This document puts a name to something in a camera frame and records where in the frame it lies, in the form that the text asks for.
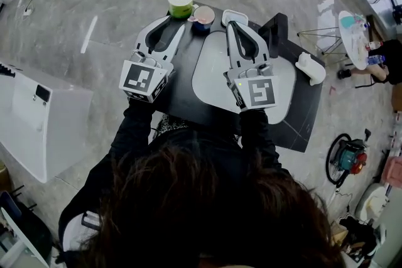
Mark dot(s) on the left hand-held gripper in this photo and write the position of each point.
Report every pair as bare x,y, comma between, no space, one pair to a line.
138,77

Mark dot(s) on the white sink basin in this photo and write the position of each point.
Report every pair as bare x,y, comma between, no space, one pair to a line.
213,72

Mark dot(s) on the person's patterned left leg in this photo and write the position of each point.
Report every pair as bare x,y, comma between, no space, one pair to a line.
169,125

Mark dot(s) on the black vanity cabinet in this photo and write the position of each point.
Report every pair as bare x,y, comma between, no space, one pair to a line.
301,110

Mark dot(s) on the white floor tape strip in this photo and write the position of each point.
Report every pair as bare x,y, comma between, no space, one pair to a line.
89,34

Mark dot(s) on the white freestanding basin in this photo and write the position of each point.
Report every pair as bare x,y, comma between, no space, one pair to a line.
47,135

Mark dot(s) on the round white side table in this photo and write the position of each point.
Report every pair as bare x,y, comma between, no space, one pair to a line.
348,28

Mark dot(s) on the green cup with white lid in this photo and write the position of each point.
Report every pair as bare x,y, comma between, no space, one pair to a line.
180,6

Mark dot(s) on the black faucet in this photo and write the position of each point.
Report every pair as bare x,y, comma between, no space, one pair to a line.
276,31

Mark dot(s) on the teal red vacuum cleaner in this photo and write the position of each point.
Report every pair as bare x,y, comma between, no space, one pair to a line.
348,157

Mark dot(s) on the person's left forearm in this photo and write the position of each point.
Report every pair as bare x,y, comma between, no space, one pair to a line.
135,125

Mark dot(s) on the person's right forearm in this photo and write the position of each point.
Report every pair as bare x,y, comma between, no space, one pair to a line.
254,135

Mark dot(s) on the person's black jacket torso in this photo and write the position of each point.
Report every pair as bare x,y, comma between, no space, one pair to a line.
194,138

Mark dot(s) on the white soap dish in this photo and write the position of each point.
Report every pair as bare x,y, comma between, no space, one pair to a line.
234,16

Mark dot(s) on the pink plastic container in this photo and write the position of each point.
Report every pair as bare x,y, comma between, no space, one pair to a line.
394,172

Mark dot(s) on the white folded towel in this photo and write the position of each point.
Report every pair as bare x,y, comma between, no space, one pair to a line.
312,70

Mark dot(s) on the blue cup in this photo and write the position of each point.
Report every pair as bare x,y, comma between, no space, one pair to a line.
204,26

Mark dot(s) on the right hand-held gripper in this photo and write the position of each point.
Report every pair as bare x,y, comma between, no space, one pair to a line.
260,92

